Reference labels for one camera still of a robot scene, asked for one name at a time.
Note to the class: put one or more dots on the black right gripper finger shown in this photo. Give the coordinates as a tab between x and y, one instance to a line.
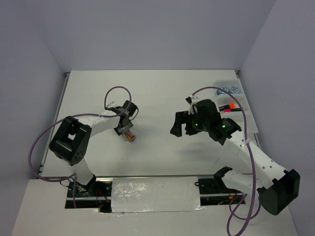
182	118
176	129

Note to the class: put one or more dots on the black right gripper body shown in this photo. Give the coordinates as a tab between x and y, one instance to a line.
196	125

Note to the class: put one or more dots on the pink capped marker tube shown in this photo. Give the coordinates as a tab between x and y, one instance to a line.
129	136

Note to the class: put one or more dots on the pink black highlighter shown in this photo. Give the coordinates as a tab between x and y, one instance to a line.
232	110

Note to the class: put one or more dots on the orange black highlighter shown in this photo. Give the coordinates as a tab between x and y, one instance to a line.
227	107

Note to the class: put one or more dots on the blue tape roll sideways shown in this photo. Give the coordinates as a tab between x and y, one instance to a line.
222	89

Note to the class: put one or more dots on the blue patterned tape roll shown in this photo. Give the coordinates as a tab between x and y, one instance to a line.
234	89

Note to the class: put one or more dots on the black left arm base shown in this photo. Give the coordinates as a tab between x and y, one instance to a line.
100	199

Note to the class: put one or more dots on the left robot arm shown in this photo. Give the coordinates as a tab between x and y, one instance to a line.
71	140

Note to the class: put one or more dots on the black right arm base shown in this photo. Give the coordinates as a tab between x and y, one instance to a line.
213	191

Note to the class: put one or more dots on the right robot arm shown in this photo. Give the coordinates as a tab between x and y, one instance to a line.
276	186

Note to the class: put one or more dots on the clear compartment tray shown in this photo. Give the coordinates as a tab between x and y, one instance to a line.
225	99

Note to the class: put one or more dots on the silver foil covered plate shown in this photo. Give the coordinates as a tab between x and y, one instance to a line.
155	194

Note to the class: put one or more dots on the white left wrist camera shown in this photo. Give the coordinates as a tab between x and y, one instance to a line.
111	106

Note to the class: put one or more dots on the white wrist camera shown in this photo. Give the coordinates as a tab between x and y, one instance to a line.
111	106
192	99

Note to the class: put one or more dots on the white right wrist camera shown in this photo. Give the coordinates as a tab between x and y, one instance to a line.
192	99

